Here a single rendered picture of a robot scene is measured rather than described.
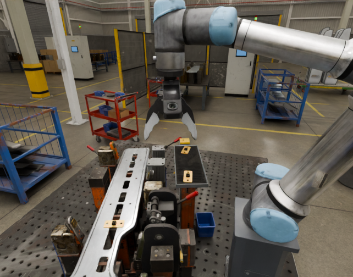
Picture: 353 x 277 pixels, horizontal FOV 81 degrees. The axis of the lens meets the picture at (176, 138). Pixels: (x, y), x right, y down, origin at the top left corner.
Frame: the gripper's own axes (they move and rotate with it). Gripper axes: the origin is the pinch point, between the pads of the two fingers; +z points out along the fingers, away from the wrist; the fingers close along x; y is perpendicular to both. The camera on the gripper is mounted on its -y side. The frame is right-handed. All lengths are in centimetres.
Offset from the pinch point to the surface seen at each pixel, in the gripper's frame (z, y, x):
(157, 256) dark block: 32.3, -13.4, 4.1
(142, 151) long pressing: 44, 75, 22
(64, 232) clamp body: 40, 2, 41
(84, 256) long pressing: 44, -5, 32
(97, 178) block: 42, 39, 41
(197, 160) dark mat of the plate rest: 28.1, 35.9, -13.1
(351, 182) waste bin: 135, 156, -228
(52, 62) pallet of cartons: 83, 1224, 707
